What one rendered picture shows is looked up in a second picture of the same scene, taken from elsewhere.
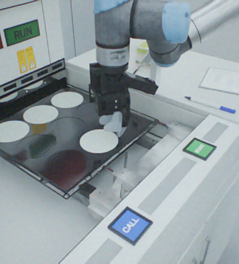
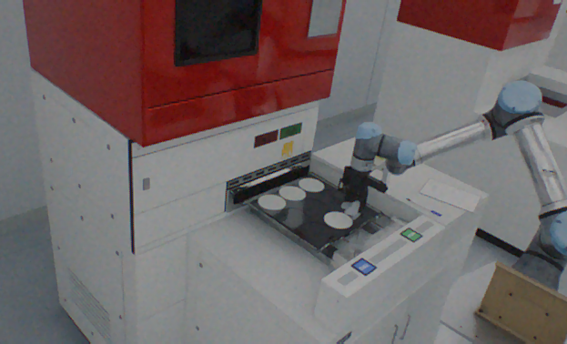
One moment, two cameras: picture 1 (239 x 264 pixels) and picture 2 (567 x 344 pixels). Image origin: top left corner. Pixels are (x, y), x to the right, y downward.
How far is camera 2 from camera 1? 97 cm
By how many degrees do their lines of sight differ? 9
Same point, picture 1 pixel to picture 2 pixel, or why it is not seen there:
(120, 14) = (373, 142)
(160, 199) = (381, 258)
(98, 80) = (349, 177)
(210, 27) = (429, 156)
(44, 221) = (297, 267)
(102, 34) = (359, 151)
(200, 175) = (409, 249)
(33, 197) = (287, 251)
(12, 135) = (274, 205)
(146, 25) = (388, 152)
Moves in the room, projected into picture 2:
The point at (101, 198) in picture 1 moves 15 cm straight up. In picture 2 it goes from (341, 255) to (350, 216)
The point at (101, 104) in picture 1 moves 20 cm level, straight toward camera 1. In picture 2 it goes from (348, 193) to (351, 227)
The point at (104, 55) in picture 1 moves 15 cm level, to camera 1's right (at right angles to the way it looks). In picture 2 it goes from (358, 163) to (403, 170)
